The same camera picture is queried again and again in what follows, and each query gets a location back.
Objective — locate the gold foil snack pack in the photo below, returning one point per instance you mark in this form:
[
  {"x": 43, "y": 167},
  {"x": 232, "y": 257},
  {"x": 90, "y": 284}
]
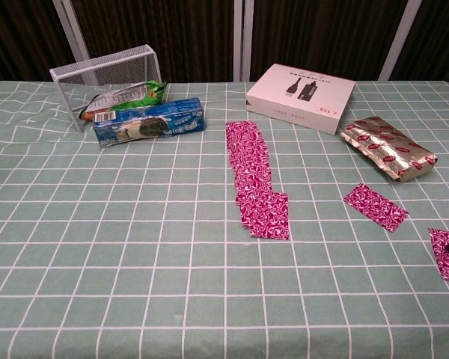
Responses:
[{"x": 389, "y": 147}]

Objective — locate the dark ribbed partition panel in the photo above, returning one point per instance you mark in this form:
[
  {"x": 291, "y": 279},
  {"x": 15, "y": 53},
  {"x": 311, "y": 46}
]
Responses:
[
  {"x": 437, "y": 41},
  {"x": 18, "y": 37},
  {"x": 314, "y": 33},
  {"x": 172, "y": 33}
]

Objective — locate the white pink product box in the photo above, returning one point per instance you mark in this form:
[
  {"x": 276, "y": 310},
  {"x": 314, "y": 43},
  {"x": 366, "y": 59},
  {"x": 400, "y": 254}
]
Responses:
[{"x": 299, "y": 97}]

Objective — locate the green checked tablecloth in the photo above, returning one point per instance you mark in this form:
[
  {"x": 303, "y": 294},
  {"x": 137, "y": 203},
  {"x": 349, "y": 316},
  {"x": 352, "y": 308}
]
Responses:
[{"x": 134, "y": 243}]

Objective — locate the blue cookie box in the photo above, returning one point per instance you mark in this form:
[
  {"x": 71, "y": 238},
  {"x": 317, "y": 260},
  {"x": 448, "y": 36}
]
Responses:
[{"x": 149, "y": 121}]

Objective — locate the green snack bag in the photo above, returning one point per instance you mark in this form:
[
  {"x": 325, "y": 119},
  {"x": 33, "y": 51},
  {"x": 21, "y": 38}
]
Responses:
[{"x": 149, "y": 95}]

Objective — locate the white metal mesh basket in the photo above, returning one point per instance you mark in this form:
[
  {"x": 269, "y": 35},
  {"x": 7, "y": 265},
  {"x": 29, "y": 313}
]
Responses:
[{"x": 108, "y": 67}]

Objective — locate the white partition frame post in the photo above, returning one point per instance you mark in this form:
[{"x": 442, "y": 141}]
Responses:
[
  {"x": 243, "y": 37},
  {"x": 400, "y": 37},
  {"x": 73, "y": 30}
]

